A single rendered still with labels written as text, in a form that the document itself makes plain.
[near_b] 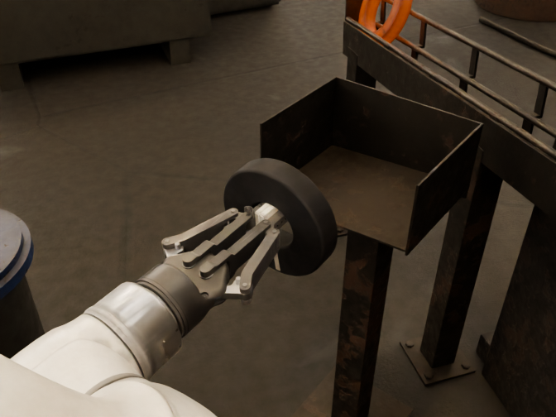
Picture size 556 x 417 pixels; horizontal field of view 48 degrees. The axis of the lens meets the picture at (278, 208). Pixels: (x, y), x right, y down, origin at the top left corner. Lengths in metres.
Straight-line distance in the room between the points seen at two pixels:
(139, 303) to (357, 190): 0.50
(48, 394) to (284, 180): 0.39
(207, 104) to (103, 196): 0.68
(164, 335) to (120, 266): 1.19
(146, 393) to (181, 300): 0.18
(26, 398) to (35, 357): 0.19
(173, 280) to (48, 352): 0.13
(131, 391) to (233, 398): 1.00
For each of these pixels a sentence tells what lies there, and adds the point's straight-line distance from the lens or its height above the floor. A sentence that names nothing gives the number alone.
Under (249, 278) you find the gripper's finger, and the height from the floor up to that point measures 0.73.
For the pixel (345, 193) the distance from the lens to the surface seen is 0.99.
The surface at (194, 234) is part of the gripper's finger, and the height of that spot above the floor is 0.73.
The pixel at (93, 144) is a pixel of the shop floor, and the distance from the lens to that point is 2.35.
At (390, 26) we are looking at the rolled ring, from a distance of 1.51.
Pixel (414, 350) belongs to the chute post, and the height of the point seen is 0.01.
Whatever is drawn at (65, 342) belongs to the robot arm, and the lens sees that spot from 0.58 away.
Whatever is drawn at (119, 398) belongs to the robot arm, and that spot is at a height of 0.82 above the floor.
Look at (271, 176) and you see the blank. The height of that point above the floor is 0.78.
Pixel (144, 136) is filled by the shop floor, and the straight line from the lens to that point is 2.35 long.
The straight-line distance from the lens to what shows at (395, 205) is 0.97.
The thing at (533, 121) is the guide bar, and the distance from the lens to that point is 1.14.
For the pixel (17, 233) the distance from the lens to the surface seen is 1.27.
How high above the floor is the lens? 1.18
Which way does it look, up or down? 37 degrees down
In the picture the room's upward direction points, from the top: straight up
